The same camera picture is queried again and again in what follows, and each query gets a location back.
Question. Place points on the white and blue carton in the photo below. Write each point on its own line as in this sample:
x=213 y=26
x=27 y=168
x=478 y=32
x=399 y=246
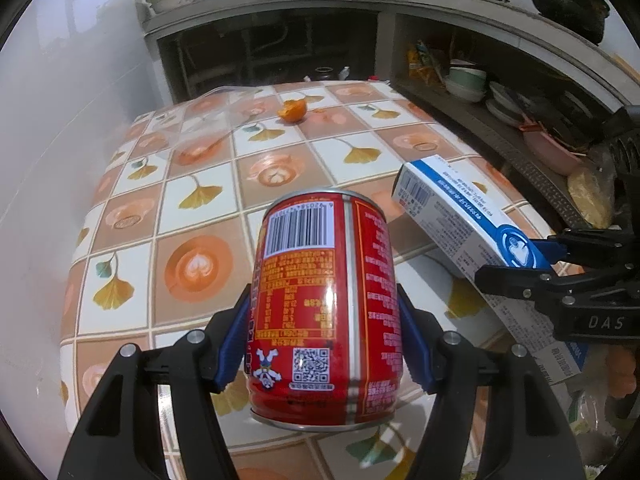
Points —
x=505 y=310
x=450 y=200

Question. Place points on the orange snack packet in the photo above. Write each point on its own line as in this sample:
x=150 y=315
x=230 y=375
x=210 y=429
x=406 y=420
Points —
x=422 y=67

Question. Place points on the stack of plates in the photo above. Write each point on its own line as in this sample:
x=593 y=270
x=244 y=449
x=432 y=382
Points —
x=502 y=105

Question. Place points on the large black pot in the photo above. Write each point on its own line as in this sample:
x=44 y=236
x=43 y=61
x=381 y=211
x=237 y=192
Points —
x=570 y=5

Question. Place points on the pink plastic basin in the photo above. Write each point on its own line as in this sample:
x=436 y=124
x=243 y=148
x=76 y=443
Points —
x=550 y=155

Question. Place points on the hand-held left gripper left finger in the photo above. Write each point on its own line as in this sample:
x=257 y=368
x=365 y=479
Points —
x=232 y=345

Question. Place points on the wooden cutting board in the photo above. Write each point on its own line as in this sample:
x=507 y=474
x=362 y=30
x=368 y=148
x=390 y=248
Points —
x=627 y=65

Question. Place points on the orange peel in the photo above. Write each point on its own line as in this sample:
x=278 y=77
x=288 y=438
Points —
x=292 y=112

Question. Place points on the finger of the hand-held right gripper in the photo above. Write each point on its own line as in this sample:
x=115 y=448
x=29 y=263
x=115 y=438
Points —
x=542 y=252
x=510 y=280

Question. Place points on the tile pattern tablecloth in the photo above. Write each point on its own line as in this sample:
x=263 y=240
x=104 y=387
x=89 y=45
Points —
x=200 y=210

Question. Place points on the concrete kitchen counter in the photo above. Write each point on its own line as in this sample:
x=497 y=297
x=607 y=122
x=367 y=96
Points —
x=450 y=15

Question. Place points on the red drink can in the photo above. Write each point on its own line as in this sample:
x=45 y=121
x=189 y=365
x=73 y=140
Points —
x=325 y=310

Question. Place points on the dark ceramic jar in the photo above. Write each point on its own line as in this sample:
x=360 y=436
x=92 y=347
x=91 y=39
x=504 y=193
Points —
x=325 y=74

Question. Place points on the stack of green bowls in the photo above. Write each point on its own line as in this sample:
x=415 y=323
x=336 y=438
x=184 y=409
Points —
x=465 y=85

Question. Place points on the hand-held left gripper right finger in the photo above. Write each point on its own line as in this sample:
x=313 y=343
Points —
x=417 y=345

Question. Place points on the crumpled clear plastic bags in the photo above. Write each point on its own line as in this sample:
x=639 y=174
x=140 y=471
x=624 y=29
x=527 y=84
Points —
x=620 y=375

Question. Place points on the yellow food plastic bag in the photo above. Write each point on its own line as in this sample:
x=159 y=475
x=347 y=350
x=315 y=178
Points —
x=590 y=195

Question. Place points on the drain pipes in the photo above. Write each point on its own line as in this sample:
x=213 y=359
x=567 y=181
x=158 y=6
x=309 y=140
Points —
x=280 y=40

